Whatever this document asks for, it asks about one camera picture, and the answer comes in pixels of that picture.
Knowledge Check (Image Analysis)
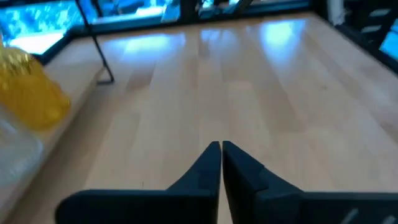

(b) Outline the clear ribbed bottle vase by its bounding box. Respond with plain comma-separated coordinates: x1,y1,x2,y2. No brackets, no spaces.
0,105,44,187

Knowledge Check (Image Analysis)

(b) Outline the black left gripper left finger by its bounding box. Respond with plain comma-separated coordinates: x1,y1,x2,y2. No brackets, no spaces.
55,141,222,224

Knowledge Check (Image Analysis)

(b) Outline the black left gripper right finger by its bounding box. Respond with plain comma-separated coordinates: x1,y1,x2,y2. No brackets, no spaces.
222,140,398,224

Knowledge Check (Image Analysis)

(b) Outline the yellow diamond textured vase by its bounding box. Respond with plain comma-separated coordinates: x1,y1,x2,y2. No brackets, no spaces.
0,46,72,130

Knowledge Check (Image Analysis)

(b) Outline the wooden shelf black metal frame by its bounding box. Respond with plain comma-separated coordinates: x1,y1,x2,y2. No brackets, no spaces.
0,0,116,224

